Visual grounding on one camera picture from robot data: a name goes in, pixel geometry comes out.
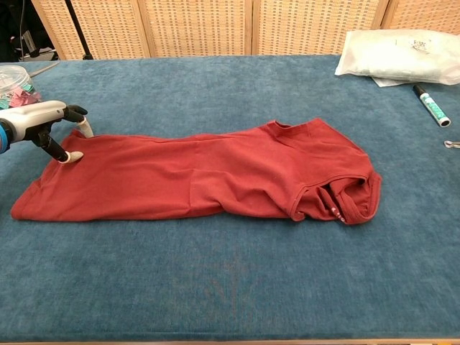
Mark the blue carpet table cover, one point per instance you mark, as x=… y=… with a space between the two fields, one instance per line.
x=230 y=287

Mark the pink binder clip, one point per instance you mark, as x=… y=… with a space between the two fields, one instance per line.
x=451 y=144

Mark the white green marker pen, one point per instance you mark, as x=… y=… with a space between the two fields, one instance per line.
x=433 y=108

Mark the wicker folding screen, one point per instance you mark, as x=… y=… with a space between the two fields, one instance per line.
x=197 y=28

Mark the white plastic package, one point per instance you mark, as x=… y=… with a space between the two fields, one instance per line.
x=395 y=57

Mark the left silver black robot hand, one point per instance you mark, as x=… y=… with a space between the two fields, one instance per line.
x=32 y=115

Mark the clear jar of binder clips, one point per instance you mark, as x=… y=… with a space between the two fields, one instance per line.
x=18 y=90

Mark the black tripod stand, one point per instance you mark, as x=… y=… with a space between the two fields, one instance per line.
x=76 y=25

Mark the red t-shirt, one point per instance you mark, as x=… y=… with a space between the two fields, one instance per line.
x=197 y=172

